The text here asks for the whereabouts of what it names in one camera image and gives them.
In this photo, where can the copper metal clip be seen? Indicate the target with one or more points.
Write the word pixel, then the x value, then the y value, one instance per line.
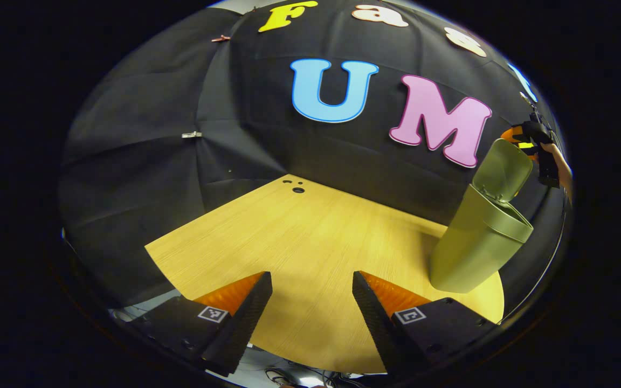
pixel 220 39

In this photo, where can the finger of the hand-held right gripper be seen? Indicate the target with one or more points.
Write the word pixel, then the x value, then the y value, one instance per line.
pixel 511 134

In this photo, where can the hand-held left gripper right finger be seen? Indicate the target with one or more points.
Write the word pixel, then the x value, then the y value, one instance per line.
pixel 375 323

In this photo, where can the green desktop garbage bin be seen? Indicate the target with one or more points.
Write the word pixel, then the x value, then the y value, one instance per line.
pixel 477 242

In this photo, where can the silver metal clip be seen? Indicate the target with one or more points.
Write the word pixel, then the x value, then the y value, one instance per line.
pixel 192 134

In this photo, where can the wooden desktop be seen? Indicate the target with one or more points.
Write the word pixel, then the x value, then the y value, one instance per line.
pixel 299 242

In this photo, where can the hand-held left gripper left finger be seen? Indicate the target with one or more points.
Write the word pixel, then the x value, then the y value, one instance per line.
pixel 243 323

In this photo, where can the black backdrop cloth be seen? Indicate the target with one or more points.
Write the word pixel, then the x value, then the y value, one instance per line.
pixel 127 134

